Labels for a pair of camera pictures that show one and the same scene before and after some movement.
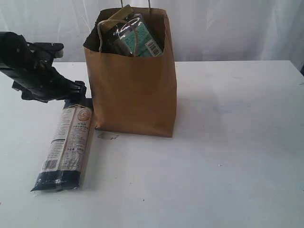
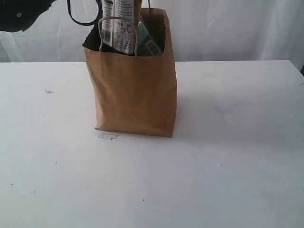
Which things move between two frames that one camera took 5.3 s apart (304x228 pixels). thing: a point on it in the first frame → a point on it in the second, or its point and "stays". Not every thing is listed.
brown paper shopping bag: x=134 y=94 stays
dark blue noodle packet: x=67 y=152 → x=118 y=28
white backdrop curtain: x=202 y=31 stays
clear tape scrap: x=108 y=136 stays
